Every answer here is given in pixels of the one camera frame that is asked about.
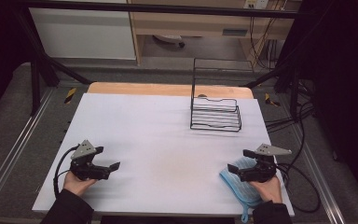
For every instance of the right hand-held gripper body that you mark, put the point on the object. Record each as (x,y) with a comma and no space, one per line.
(261,168)

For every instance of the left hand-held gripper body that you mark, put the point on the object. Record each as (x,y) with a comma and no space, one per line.
(84,151)

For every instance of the blue towel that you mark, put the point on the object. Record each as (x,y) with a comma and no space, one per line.
(239,186)

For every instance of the person's right hand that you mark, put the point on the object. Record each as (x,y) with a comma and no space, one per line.
(268,189)

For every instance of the person's left hand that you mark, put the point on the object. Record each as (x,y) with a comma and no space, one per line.
(77,186)

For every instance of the white table mat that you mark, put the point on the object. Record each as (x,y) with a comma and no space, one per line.
(155,155)

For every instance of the yellow black tape strip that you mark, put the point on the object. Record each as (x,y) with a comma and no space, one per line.
(70,95)
(271,100)

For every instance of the white cabinet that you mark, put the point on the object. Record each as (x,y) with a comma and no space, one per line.
(84,34)

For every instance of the black curtain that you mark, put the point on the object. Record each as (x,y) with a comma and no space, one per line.
(0,46)
(341,77)

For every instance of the chair base with caster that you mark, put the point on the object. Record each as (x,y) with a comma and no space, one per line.
(169,39)

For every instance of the wooden desk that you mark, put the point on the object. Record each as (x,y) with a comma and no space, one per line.
(199,25)

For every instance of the white power strip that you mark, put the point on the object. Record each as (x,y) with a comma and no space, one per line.
(256,3)

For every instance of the aluminium rail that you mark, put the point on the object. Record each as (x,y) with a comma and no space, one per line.
(15,146)
(323,183)

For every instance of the black frame bar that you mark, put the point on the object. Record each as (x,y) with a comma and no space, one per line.
(167,7)

